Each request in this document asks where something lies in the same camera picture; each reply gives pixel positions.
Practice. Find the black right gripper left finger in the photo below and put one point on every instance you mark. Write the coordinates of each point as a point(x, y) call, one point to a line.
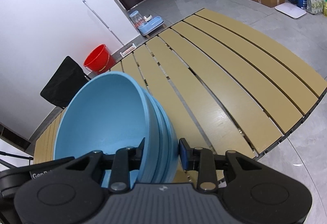
point(125, 160)

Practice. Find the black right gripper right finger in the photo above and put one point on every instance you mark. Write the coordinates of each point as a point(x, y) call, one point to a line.
point(201, 160)

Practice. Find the large blue bowl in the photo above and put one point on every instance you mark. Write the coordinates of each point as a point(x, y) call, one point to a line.
point(109, 113)

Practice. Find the black metal rack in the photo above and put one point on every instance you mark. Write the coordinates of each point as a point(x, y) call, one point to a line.
point(11, 166)

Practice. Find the black folding chair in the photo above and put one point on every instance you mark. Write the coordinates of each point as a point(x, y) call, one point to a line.
point(67, 80)

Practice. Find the red plastic bucket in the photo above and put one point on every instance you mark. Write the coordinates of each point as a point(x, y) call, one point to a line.
point(99, 60)

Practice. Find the blue pet water feeder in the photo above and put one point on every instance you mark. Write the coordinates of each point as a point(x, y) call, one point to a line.
point(146, 25)

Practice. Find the white bathroom scale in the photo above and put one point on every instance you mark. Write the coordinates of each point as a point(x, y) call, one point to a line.
point(290, 10)

